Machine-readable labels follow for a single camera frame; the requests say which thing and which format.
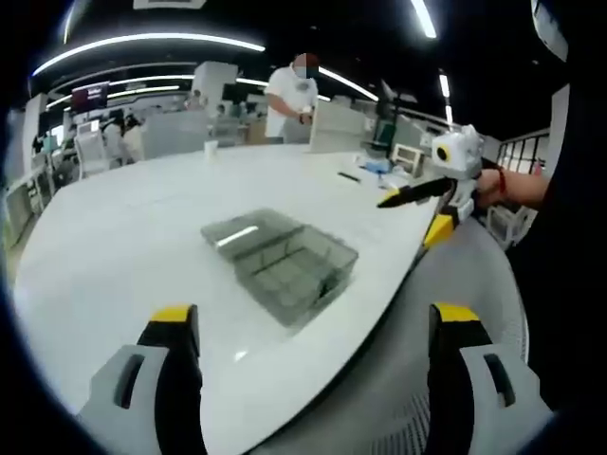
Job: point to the dark red wall screen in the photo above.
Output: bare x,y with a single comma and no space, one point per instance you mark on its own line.
90,95

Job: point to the white partition board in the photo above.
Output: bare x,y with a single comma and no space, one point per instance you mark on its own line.
339,125

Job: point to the white frame cart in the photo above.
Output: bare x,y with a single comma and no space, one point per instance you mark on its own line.
514,227

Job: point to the grey mesh chair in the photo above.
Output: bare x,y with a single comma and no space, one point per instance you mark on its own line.
427,284

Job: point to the white cup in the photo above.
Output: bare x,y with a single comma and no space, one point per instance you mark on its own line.
210,151

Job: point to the blue packet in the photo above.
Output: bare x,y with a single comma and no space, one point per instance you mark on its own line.
377,166

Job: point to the green stand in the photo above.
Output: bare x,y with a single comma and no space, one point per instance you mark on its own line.
385,130

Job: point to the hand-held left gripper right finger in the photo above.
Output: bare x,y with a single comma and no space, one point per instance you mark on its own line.
483,379

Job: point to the white worn device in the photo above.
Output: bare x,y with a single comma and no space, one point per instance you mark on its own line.
552,28

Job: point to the black pen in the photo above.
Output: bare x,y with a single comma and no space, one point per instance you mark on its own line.
349,176

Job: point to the transparent grey guide fixture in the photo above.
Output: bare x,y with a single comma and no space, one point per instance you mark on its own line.
284,265

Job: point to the red wrist band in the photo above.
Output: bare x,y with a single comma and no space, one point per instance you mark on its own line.
502,182

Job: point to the small white frame box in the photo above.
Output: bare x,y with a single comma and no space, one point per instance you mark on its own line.
409,160

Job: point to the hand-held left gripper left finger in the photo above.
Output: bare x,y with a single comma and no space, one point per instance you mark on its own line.
142,379

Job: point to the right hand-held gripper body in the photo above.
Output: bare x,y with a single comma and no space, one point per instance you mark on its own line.
462,154

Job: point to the white office chair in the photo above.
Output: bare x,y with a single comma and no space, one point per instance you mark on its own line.
91,151

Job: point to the person's black clothing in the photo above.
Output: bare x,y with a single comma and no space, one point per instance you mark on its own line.
578,237

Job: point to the person's right hand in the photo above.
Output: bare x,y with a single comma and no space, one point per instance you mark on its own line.
488,187

